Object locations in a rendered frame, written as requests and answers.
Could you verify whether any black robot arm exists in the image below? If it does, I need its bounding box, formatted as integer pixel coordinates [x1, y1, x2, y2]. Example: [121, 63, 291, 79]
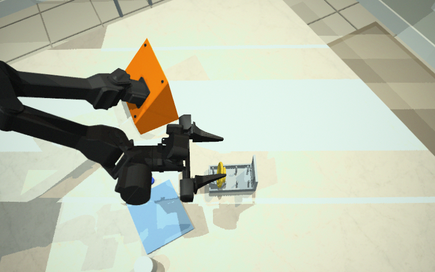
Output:
[0, 61, 189, 205]

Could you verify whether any light blue flat mat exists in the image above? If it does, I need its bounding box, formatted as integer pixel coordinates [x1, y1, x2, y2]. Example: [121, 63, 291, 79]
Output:
[126, 180, 194, 254]

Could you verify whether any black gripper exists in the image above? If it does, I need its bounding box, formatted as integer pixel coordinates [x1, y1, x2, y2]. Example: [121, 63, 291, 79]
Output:
[152, 114, 227, 203]

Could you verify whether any yellow plate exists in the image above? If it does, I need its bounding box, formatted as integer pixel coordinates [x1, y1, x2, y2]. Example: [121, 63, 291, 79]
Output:
[217, 162, 226, 188]

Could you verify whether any grey dish rack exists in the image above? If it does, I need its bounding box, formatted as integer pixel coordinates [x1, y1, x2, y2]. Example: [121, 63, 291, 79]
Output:
[208, 155, 258, 193]

